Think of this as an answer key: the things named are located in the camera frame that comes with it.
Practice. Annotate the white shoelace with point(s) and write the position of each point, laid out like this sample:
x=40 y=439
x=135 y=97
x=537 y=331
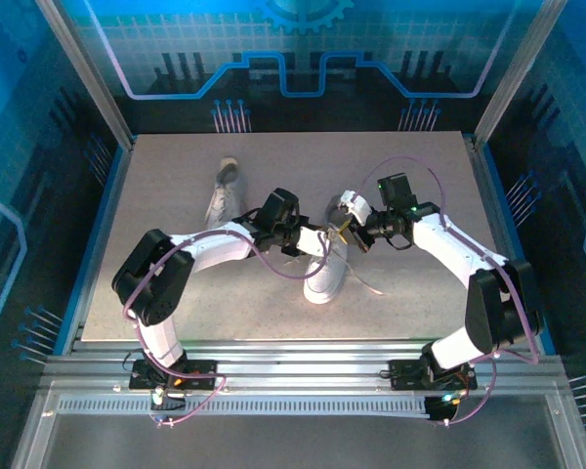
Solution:
x=333 y=260
x=221 y=205

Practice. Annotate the white sneaker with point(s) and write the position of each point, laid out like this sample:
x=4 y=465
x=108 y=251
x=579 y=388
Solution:
x=324 y=283
x=237 y=190

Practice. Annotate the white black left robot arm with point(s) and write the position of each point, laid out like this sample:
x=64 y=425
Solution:
x=215 y=249

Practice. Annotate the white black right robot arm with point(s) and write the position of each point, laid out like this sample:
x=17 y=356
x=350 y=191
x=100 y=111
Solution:
x=449 y=244

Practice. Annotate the small black controller board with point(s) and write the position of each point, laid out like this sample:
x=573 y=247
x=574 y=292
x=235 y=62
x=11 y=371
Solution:
x=439 y=413
x=173 y=404

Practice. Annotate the grey metal bench panel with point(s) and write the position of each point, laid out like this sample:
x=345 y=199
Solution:
x=298 y=442

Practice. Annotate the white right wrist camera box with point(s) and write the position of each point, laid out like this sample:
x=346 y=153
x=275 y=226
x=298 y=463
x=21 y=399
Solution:
x=356 y=207

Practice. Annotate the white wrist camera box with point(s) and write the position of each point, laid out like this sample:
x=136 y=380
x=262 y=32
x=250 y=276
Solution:
x=312 y=243
x=356 y=207

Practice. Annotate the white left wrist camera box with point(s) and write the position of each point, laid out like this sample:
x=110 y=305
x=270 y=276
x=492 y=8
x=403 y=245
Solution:
x=312 y=243

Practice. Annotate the aluminium frame rails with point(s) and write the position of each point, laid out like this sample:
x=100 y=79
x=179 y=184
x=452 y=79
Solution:
x=298 y=364

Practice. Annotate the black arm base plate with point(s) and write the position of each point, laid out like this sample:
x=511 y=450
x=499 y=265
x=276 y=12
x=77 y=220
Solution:
x=405 y=376
x=139 y=380

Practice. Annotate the aluminium corner post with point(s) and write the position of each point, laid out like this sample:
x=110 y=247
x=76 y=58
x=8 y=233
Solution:
x=517 y=73
x=91 y=73

